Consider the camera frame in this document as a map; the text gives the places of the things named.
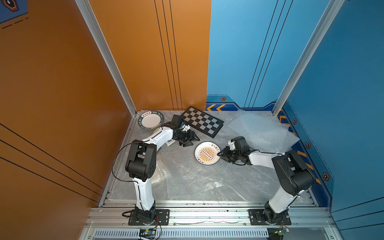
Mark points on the left circuit board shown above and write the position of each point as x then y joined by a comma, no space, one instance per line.
147,234

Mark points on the patterned plate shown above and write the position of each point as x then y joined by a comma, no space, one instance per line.
150,120

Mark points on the circuit board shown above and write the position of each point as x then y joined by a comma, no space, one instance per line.
147,234
277,234

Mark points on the black white checkerboard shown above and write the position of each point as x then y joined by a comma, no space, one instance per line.
202,122

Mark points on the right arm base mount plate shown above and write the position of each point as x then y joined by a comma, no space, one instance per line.
267,217

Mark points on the small square marker tile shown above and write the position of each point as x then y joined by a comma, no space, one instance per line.
170,142

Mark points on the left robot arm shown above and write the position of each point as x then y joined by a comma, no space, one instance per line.
142,161

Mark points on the right circuit board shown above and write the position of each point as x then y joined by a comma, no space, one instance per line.
277,234

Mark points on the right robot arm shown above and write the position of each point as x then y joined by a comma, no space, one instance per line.
294,176

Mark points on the left bubble wrapped plate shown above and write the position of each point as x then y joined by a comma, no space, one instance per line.
160,175

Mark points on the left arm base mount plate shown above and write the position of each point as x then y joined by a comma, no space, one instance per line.
149,218

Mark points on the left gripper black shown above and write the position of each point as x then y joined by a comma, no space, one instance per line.
191,135

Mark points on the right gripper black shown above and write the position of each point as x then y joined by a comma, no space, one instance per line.
224,154

